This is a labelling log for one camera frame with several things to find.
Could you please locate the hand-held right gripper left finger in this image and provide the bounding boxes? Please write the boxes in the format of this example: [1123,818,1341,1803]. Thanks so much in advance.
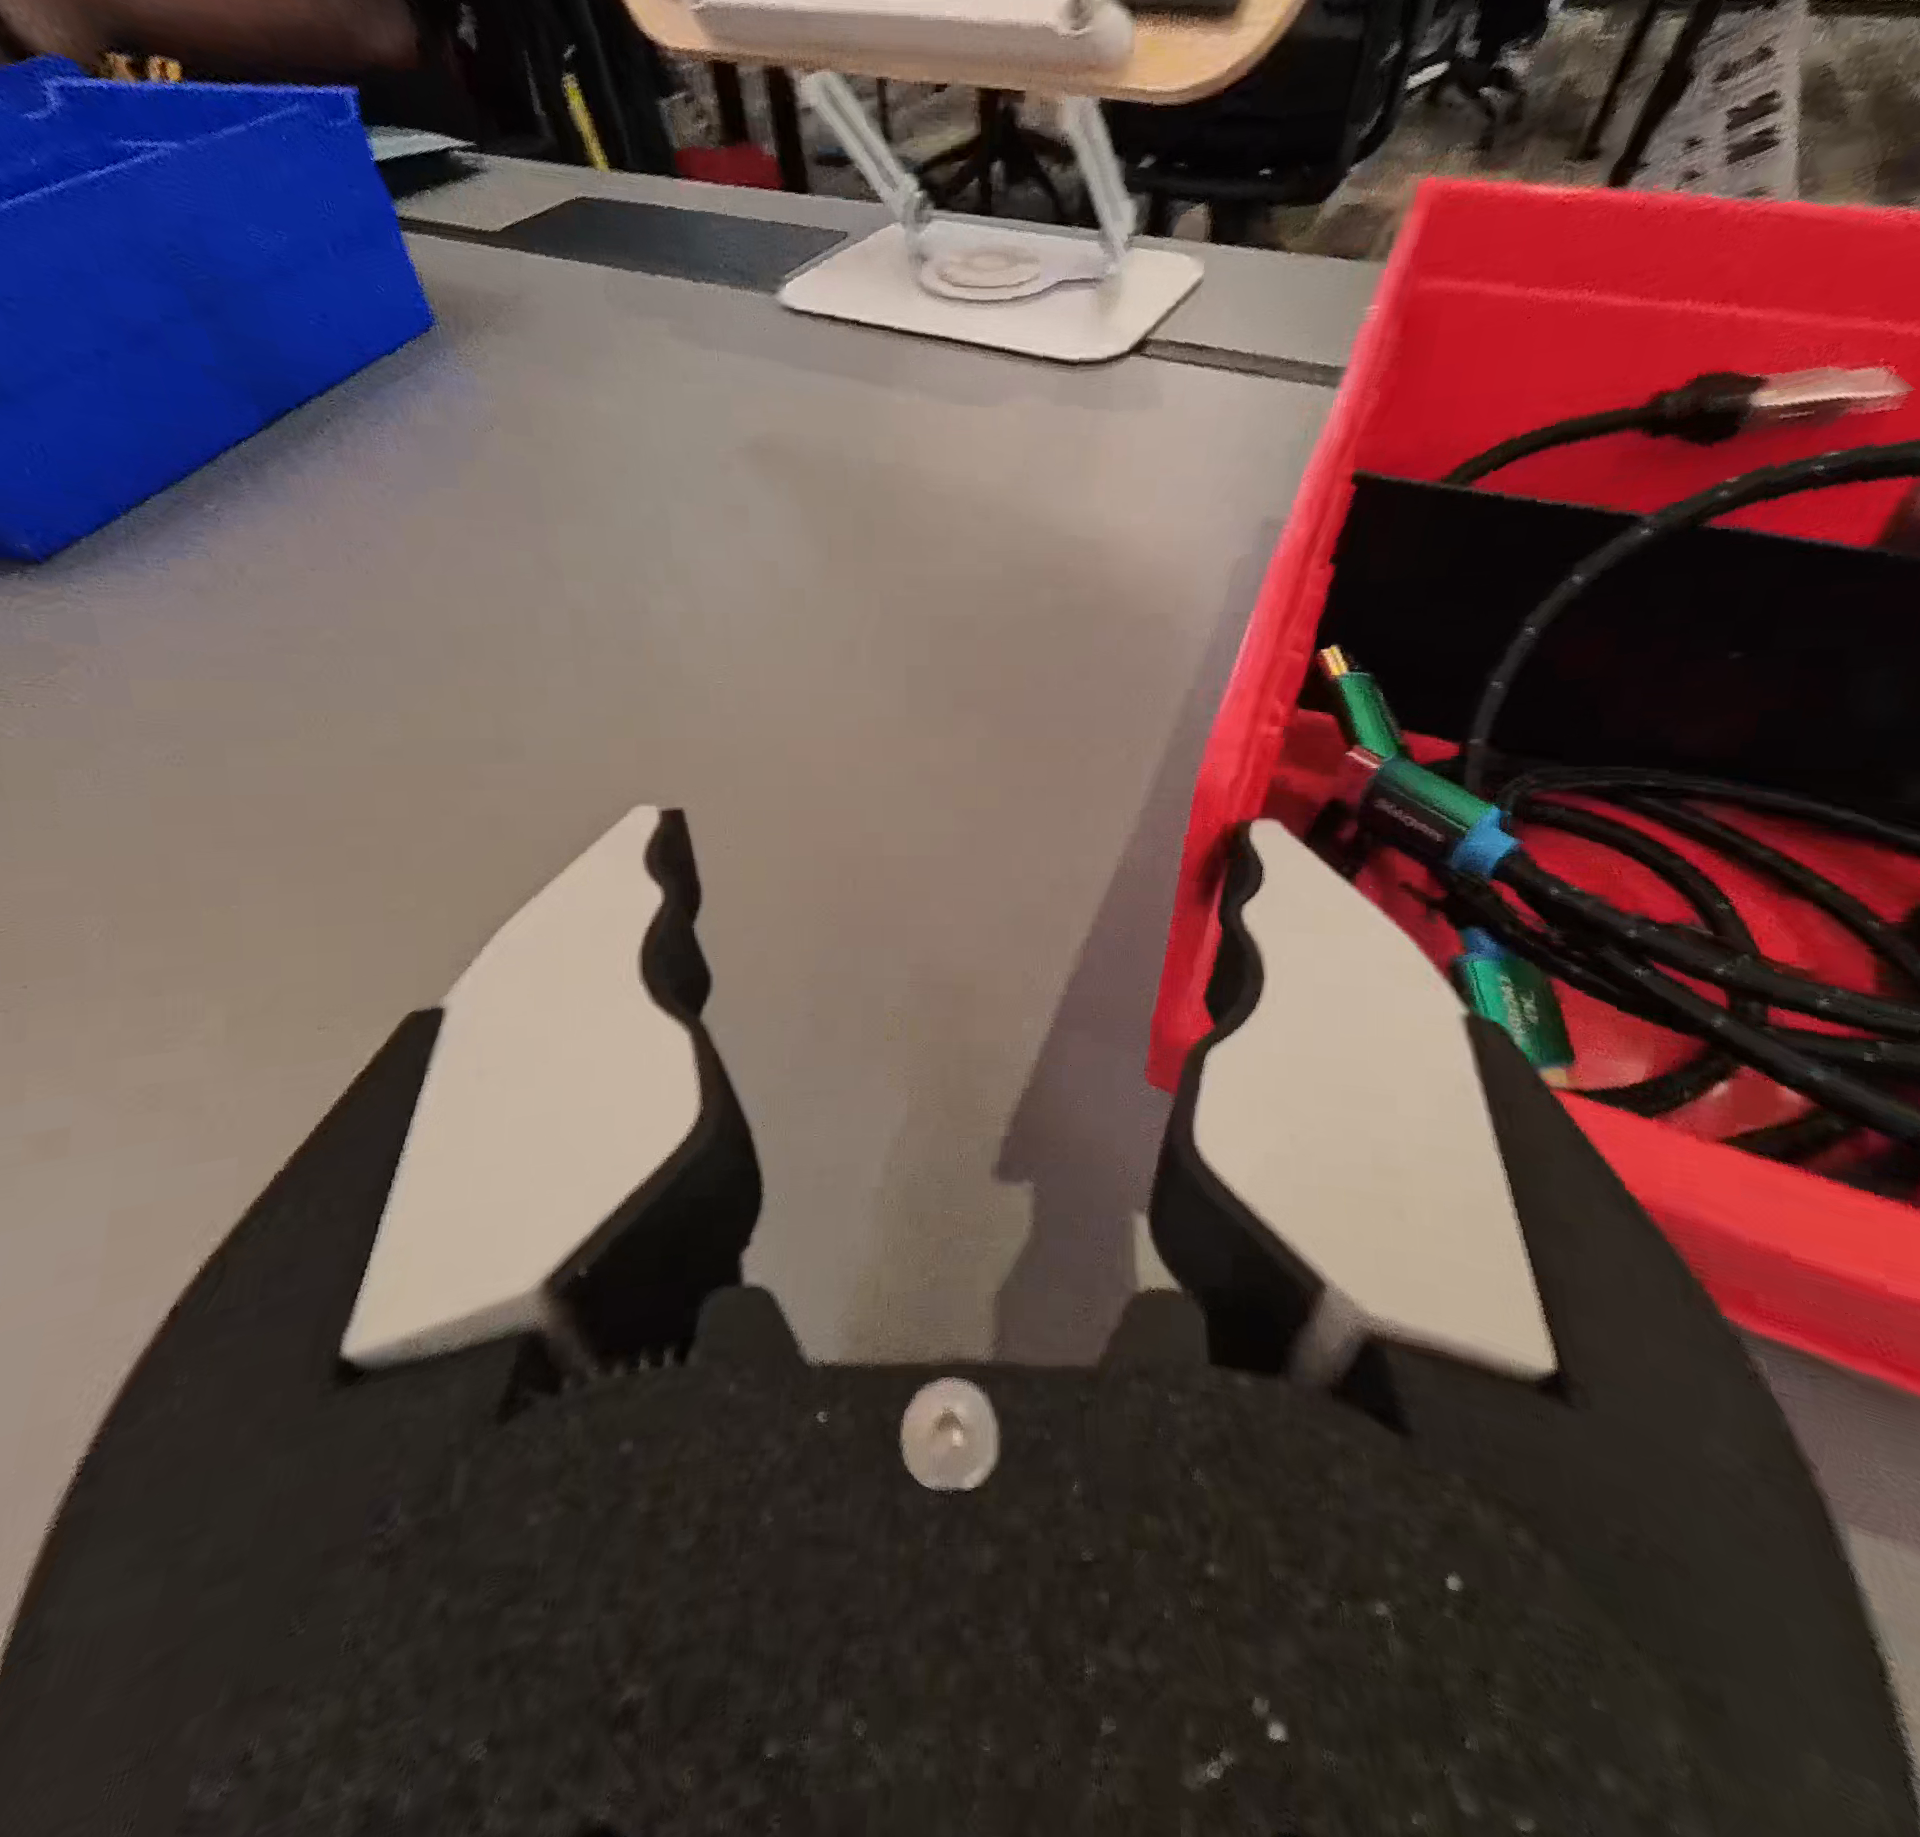
[342,807,767,1389]

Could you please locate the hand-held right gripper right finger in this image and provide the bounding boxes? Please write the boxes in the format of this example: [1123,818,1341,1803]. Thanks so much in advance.
[1151,818,1562,1389]

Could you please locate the red plastic bin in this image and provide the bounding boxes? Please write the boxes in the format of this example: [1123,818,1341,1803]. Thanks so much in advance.
[1151,181,1920,1395]

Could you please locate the blue plastic bin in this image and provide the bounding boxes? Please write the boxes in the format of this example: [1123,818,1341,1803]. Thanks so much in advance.
[0,54,437,563]

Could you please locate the black bin divider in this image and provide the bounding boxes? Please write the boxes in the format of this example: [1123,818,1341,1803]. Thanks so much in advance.
[1320,474,1920,818]

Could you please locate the silver stand base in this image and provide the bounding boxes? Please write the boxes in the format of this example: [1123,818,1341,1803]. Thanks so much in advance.
[781,68,1210,369]

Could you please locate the white bar with wire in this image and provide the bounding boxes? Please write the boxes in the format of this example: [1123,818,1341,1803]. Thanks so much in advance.
[671,0,1143,76]

